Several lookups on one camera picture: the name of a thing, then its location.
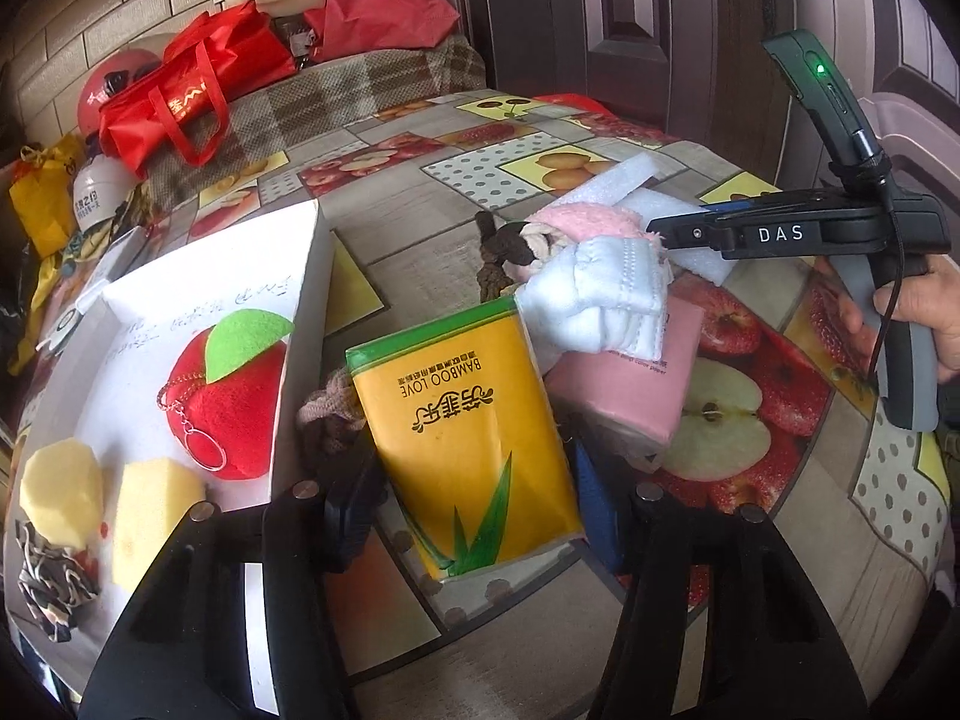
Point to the white cardboard tray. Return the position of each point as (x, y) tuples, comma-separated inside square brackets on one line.
[(103, 389)]

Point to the red plush apple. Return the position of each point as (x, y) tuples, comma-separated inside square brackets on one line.
[(221, 395)]

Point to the black white patterned scrunchie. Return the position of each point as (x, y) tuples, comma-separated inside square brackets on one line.
[(54, 582)]

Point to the pink tissue pack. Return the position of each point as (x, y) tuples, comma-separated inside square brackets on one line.
[(633, 406)]

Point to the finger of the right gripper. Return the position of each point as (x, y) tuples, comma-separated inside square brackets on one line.
[(729, 205)]

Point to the white round device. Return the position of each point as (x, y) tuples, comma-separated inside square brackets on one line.
[(60, 331)]

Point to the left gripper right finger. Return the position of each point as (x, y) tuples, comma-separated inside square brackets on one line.
[(772, 650)]

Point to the yellow bag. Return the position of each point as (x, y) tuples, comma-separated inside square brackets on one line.
[(41, 192)]

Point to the white foam block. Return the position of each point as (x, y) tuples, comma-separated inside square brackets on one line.
[(623, 185)]

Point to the red helmet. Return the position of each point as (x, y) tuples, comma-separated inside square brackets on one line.
[(108, 79)]

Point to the shiny red tote bag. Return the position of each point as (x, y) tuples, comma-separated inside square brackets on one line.
[(184, 102)]

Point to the white power bank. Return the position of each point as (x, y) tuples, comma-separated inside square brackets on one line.
[(113, 265)]

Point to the white face masks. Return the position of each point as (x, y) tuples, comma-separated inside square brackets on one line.
[(603, 295)]

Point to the yellow bamboo tissue pack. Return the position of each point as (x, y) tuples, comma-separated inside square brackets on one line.
[(459, 415)]

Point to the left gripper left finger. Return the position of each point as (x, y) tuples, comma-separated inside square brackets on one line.
[(181, 647)]

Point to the red fabric bag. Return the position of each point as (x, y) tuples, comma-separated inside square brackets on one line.
[(352, 27)]

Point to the fruit pattern tablecloth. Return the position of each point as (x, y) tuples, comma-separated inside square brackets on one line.
[(771, 417)]

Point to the yellow green sponge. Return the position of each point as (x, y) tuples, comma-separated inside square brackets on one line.
[(153, 497)]

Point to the mauve braided scrunchie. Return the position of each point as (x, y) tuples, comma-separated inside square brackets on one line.
[(331, 418)]

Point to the pink fluffy plush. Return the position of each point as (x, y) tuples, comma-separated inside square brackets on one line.
[(557, 227)]

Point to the dark blue scrunchie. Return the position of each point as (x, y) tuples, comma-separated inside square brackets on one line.
[(355, 485)]

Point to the brown beige braided scrunchie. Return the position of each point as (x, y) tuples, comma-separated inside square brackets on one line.
[(512, 253)]

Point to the person right hand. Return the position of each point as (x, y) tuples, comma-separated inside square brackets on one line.
[(931, 300)]

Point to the white helmet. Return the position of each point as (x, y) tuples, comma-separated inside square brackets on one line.
[(100, 188)]

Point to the plaid covered sofa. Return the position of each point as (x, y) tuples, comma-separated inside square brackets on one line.
[(315, 101)]

